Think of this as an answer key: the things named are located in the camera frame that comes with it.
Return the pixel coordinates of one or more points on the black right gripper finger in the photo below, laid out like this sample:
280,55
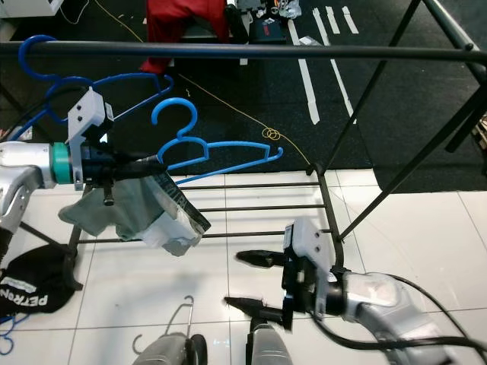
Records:
262,258
255,308

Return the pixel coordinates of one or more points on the grey green garment white lining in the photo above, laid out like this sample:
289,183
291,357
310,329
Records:
129,220

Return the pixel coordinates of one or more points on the blue plastic hanger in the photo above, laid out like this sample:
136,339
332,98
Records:
23,57
173,101
7,334

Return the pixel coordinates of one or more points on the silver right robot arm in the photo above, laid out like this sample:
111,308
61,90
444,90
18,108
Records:
373,293

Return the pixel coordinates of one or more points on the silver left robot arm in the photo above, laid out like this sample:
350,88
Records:
23,163

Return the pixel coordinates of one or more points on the robot right leg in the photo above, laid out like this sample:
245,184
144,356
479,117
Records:
274,346

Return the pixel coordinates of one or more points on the robot leg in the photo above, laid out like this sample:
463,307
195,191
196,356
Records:
274,346
173,351

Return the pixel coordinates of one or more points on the robot left leg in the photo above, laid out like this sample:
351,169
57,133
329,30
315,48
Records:
173,351

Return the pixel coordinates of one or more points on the black Petronas bag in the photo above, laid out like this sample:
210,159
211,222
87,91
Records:
38,281

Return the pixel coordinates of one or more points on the red garment yellow emblem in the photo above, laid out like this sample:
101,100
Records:
183,23

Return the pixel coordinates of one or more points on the black metal clothes rack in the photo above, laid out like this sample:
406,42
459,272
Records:
274,52

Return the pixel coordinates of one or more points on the white shelf unit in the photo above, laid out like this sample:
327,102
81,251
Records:
30,7

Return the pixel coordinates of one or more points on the dark blue box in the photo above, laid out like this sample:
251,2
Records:
266,29

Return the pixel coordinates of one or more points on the flat clear packet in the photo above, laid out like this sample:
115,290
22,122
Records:
307,39

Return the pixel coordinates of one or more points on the crumpled clear plastic wrap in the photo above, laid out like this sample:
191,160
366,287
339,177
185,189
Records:
289,7

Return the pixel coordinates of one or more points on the short white strip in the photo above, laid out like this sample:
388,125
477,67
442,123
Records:
332,20
349,19

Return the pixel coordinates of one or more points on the wooden pallet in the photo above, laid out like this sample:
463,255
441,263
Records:
482,133

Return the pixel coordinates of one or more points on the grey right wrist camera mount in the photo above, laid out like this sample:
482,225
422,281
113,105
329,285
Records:
308,243

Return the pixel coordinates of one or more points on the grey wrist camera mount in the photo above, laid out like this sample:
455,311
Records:
308,243
87,114

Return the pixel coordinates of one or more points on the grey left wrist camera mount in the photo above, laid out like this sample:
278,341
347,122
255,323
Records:
87,114

